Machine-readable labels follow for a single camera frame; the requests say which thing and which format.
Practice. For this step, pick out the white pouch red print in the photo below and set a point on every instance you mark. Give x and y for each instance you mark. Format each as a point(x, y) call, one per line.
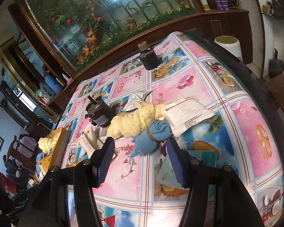
point(90, 138)

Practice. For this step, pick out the light blue flat packet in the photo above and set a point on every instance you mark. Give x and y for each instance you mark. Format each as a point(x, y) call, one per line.
point(203, 157)

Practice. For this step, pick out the purple spray can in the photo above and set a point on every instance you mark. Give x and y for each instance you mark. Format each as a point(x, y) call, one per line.
point(217, 1)
point(223, 2)

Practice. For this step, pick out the glass aquarium with artificial flowers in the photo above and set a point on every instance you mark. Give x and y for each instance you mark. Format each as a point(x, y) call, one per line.
point(104, 19)

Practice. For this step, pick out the white cylinder with green top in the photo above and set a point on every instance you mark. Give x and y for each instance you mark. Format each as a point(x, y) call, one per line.
point(228, 47)

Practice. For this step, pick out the wooden chair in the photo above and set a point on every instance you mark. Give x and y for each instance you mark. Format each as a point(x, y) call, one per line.
point(21, 151)

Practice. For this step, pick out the blue terry towel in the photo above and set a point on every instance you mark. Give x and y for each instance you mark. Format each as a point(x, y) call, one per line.
point(40, 162)
point(151, 134)

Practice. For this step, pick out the small white bottle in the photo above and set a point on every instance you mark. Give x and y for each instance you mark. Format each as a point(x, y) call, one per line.
point(65, 77)

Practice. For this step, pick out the yellow taped foam-lined box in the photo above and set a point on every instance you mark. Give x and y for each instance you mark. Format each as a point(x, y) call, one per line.
point(59, 146)

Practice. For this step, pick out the yellow terry towel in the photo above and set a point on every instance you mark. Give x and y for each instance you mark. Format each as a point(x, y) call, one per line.
point(46, 144)
point(135, 123)

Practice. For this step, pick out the white packet red round logo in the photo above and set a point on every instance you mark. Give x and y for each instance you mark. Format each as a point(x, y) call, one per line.
point(136, 101)

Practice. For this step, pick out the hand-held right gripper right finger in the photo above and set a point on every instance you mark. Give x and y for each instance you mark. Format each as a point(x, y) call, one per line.
point(176, 164)

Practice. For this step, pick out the black electric motor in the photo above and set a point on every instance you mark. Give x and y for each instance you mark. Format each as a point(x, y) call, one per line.
point(98, 113)
point(150, 56)

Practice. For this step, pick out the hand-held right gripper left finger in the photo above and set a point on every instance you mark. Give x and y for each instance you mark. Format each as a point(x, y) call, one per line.
point(106, 160)

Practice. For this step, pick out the white flat packet black print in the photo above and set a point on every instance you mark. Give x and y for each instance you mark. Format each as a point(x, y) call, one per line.
point(187, 114)

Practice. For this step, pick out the dark figurine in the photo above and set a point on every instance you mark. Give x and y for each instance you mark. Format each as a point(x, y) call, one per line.
point(276, 65)

